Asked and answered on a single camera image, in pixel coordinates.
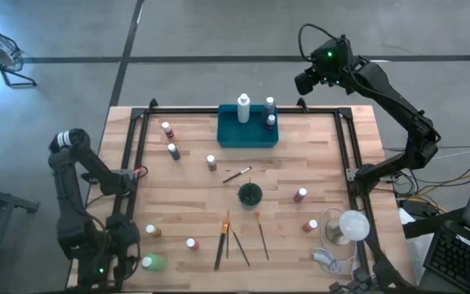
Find yellow cable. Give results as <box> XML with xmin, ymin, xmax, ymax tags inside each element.
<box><xmin>406</xmin><ymin>171</ymin><xmax>470</xmax><ymax>205</ymax></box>

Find thin short black paintbrush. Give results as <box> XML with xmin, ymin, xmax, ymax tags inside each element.
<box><xmin>224</xmin><ymin>210</ymin><xmax>231</xmax><ymax>260</ymax></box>

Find teal plastic cup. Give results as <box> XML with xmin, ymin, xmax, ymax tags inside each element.
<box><xmin>237</xmin><ymin>181</ymin><xmax>264</xmax><ymax>207</ymax></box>

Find ochre brown paint bottle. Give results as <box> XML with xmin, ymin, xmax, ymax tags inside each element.
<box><xmin>144</xmin><ymin>223</ymin><xmax>163</xmax><ymax>238</ymax></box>

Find white globe table lamp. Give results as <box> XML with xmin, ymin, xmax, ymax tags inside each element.
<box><xmin>324</xmin><ymin>209</ymin><xmax>371</xmax><ymax>247</ymax></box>

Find white lamp cable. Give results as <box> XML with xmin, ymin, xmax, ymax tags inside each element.
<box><xmin>311</xmin><ymin>206</ymin><xmax>361</xmax><ymax>283</ymax></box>

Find thick black paintbrush gold ferrule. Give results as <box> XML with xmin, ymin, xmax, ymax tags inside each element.
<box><xmin>213</xmin><ymin>216</ymin><xmax>230</xmax><ymax>271</ymax></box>

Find small black paintbrush silver ferrule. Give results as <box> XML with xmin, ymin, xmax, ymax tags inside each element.
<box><xmin>221</xmin><ymin>165</ymin><xmax>253</xmax><ymax>185</ymax></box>

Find large green paint bottle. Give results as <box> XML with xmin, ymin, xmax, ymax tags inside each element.
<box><xmin>141</xmin><ymin>252</ymin><xmax>168</xmax><ymax>274</ymax></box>

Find large white plastic bottle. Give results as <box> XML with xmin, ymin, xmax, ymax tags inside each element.
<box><xmin>237</xmin><ymin>92</ymin><xmax>251</xmax><ymax>124</ymax></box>

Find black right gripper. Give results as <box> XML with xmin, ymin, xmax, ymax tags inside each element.
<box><xmin>294</xmin><ymin>36</ymin><xmax>354</xmax><ymax>96</ymax></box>

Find black keyboard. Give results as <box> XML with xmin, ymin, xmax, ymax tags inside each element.
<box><xmin>422</xmin><ymin>220</ymin><xmax>470</xmax><ymax>294</ymax></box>

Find black power brick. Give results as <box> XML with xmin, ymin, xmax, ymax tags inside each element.
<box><xmin>404</xmin><ymin>198</ymin><xmax>436</xmax><ymax>217</ymax></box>

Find black side stand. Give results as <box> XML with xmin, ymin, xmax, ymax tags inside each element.
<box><xmin>0</xmin><ymin>176</ymin><xmax>41</xmax><ymax>294</ymax></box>

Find black right camera cable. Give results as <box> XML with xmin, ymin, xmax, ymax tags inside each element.
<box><xmin>298</xmin><ymin>23</ymin><xmax>347</xmax><ymax>65</ymax></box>

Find white paper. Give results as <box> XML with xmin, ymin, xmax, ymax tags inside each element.
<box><xmin>397</xmin><ymin>207</ymin><xmax>415</xmax><ymax>230</ymax></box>

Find dark blue paint bottle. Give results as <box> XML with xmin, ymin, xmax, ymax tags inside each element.
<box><xmin>166</xmin><ymin>142</ymin><xmax>182</xmax><ymax>162</ymax></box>

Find black desk bar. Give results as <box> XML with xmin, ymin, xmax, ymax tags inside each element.
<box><xmin>401</xmin><ymin>207</ymin><xmax>467</xmax><ymax>240</ymax></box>

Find blue plastic tray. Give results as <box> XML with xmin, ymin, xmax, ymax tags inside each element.
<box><xmin>216</xmin><ymin>104</ymin><xmax>280</xmax><ymax>149</ymax></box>

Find black aluminium table frame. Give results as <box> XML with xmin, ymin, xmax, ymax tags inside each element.
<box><xmin>112</xmin><ymin>97</ymin><xmax>407</xmax><ymax>294</ymax></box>

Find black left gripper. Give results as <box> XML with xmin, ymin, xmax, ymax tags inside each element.
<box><xmin>90</xmin><ymin>214</ymin><xmax>140</xmax><ymax>287</ymax></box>

